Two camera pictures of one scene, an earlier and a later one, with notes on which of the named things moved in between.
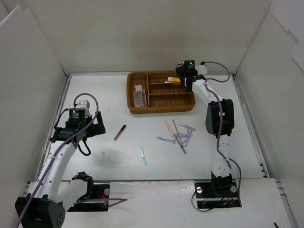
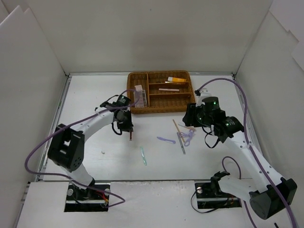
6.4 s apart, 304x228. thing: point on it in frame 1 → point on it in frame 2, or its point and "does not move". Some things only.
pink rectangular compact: [138, 87] does not move
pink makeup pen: [170, 130] → [168, 90]
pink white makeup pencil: [187, 127] does not move
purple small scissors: [187, 136] does not move
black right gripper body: [181, 71] → [189, 116]
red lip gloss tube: [118, 135] → [131, 136]
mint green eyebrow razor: [143, 155] does not move
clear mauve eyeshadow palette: [140, 99] does not move
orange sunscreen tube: [174, 79] does not move
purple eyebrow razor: [171, 141] does not move
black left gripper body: [95, 127] → [126, 127]
